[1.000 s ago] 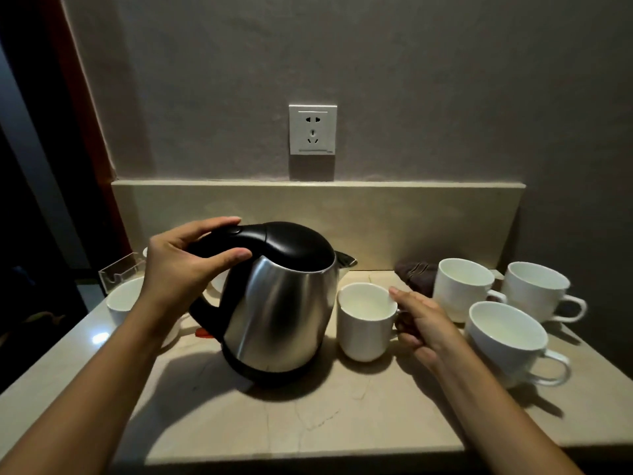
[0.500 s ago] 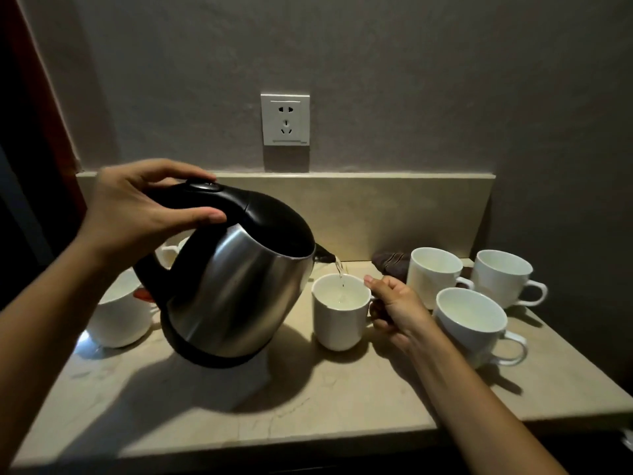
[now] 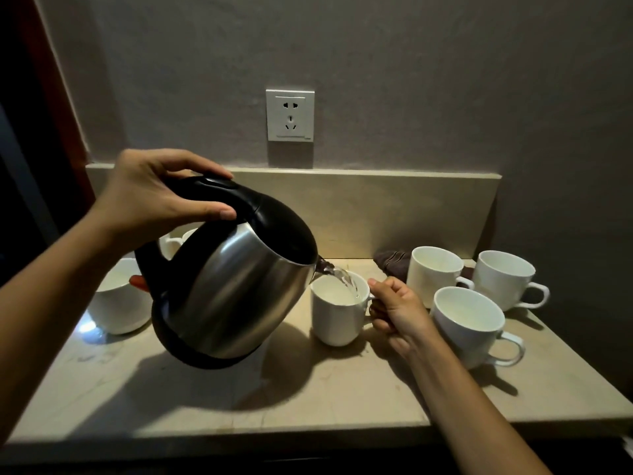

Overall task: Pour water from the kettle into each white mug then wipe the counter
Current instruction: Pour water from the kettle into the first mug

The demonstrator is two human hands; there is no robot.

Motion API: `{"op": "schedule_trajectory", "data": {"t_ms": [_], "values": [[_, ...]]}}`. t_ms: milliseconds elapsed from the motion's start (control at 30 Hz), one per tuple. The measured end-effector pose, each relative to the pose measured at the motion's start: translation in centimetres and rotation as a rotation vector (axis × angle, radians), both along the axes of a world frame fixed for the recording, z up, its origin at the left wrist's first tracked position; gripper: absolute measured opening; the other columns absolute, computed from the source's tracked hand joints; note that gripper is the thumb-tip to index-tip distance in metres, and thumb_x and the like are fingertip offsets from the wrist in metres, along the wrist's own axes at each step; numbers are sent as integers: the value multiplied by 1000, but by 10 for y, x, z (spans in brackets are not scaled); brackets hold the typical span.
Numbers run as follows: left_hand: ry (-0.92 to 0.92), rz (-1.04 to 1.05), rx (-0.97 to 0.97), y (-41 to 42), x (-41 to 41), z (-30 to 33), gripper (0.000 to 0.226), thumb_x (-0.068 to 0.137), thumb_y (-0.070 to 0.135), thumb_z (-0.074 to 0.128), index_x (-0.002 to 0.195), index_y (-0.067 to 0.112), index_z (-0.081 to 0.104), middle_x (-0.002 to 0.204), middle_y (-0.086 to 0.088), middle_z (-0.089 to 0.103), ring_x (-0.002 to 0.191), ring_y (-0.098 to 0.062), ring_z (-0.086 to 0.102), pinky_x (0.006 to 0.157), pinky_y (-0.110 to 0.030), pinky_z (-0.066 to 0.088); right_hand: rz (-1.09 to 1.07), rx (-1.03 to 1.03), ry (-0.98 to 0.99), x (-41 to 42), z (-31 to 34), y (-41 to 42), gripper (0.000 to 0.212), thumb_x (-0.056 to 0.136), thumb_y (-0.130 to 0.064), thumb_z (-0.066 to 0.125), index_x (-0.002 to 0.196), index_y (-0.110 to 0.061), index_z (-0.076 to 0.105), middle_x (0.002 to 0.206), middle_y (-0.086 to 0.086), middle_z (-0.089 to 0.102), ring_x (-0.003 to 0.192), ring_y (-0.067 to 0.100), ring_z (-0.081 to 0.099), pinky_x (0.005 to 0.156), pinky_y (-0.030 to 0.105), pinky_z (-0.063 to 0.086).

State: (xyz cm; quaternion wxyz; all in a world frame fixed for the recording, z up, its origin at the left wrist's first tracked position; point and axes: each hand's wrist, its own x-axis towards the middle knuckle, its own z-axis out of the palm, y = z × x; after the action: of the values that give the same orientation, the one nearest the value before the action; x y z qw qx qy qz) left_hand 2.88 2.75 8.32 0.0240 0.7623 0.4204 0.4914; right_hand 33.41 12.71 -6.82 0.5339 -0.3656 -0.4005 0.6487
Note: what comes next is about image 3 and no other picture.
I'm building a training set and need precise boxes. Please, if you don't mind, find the person's right hand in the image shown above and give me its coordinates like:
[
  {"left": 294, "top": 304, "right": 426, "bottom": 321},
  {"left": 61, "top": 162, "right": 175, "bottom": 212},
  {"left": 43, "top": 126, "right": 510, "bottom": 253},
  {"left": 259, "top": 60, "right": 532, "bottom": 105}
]
[{"left": 367, "top": 276, "right": 439, "bottom": 360}]

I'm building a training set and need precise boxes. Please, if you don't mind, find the person's left hand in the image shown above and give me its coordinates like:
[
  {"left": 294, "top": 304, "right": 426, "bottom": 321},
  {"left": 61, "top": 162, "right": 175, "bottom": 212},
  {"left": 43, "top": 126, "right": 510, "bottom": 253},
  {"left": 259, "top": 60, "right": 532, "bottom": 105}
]
[{"left": 90, "top": 148, "right": 238, "bottom": 293}]

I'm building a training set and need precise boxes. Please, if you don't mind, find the white ceramic cup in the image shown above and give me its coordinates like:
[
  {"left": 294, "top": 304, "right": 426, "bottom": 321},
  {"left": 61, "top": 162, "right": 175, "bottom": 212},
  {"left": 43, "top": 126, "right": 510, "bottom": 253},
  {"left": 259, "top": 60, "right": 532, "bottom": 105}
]
[
  {"left": 310, "top": 270, "right": 375, "bottom": 348},
  {"left": 158, "top": 227, "right": 201, "bottom": 262},
  {"left": 472, "top": 250, "right": 551, "bottom": 312},
  {"left": 429, "top": 286, "right": 526, "bottom": 371},
  {"left": 87, "top": 257, "right": 153, "bottom": 336},
  {"left": 406, "top": 246, "right": 476, "bottom": 310}
]

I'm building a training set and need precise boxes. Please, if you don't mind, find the steel and black electric kettle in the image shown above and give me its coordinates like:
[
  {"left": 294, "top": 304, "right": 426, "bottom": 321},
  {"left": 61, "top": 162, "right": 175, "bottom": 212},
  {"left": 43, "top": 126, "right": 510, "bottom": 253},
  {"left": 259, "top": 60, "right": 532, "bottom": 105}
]
[{"left": 135, "top": 175, "right": 338, "bottom": 370}]

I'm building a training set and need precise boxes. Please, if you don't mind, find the person's right forearm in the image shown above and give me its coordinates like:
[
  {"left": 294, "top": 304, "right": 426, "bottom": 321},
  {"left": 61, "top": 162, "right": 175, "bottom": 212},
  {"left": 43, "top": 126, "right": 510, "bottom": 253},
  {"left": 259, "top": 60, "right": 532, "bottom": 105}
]
[{"left": 405, "top": 330, "right": 553, "bottom": 475}]

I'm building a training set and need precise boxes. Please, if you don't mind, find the person's left forearm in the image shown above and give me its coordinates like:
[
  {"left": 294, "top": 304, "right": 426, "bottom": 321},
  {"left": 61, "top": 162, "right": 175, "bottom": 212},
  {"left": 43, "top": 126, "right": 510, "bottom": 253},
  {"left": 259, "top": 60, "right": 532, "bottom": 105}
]
[{"left": 0, "top": 210, "right": 125, "bottom": 447}]

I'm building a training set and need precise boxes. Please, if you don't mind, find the brown folded cloth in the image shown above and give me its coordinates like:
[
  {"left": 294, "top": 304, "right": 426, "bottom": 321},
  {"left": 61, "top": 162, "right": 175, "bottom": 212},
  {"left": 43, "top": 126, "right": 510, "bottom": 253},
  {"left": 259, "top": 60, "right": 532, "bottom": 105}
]
[{"left": 373, "top": 249, "right": 476, "bottom": 283}]

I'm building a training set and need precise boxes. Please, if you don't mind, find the beige stone backsplash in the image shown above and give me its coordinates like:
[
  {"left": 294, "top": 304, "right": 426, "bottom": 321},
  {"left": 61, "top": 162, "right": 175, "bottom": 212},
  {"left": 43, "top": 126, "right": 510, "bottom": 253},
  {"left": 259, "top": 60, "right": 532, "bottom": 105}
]
[{"left": 85, "top": 163, "right": 502, "bottom": 261}]

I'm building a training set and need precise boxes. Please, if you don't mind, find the white wall socket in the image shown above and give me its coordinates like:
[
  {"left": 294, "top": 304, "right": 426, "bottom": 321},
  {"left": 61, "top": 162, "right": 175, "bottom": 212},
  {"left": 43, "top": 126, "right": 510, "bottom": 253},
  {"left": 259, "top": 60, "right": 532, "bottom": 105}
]
[{"left": 265, "top": 89, "right": 316, "bottom": 143}]

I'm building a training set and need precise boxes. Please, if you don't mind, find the red-brown door frame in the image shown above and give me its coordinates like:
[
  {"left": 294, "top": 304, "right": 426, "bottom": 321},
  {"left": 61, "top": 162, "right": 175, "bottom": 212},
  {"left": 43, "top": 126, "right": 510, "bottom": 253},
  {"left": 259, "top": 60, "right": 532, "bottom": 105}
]
[{"left": 14, "top": 0, "right": 98, "bottom": 209}]

